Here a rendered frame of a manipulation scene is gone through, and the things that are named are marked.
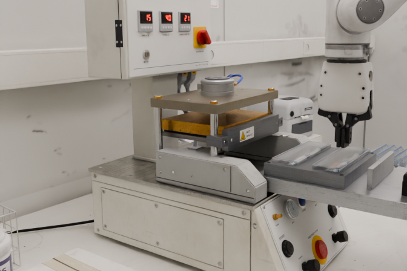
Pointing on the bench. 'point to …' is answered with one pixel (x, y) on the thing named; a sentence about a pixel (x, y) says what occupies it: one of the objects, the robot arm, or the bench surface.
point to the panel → (302, 231)
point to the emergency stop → (321, 249)
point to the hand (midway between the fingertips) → (343, 137)
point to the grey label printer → (291, 114)
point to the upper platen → (200, 128)
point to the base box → (184, 226)
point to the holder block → (302, 170)
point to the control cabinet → (148, 37)
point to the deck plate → (144, 168)
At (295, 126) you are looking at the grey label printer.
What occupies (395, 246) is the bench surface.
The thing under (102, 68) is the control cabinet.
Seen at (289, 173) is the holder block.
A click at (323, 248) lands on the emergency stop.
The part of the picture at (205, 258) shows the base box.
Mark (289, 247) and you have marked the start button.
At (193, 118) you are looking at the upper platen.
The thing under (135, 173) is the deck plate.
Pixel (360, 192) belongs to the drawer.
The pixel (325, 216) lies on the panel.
